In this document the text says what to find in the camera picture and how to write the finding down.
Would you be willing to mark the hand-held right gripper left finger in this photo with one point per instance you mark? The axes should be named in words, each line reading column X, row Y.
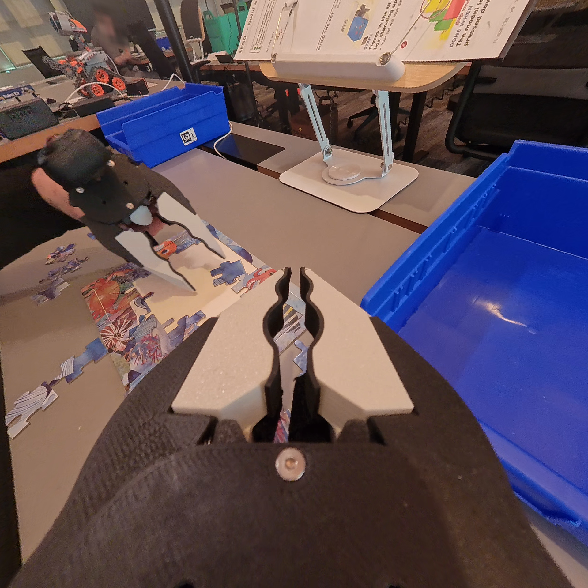
column 225, row 363

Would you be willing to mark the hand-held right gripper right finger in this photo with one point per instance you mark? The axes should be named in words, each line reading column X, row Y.
column 363, row 363

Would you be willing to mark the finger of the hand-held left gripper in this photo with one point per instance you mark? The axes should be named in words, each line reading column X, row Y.
column 193, row 225
column 147, row 255

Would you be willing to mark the dark blue puzzle piece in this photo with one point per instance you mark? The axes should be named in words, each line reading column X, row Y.
column 232, row 273

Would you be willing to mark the sea animal jigsaw puzzle tray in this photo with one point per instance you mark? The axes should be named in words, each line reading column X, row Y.
column 206, row 298

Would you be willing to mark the person's left forearm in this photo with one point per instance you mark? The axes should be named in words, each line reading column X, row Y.
column 27, row 220

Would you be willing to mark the person's left hand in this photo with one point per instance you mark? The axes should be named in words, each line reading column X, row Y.
column 50, row 193

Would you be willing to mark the labelled blue plastic bin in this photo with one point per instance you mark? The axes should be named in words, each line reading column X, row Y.
column 156, row 128

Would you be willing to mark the black case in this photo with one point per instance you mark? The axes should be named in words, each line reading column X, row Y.
column 27, row 117

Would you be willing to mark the orange grey toy robot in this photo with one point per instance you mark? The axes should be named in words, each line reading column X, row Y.
column 87, row 69

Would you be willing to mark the large blue plastic bin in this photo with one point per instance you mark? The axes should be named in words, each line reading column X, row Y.
column 505, row 298

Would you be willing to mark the white blue striped puzzle piece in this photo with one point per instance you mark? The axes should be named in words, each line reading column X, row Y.
column 32, row 409

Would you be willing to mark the green tote bag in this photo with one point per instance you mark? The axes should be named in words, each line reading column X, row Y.
column 225, row 32

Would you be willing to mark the printed instruction sheet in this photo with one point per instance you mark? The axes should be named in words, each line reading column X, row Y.
column 367, row 27

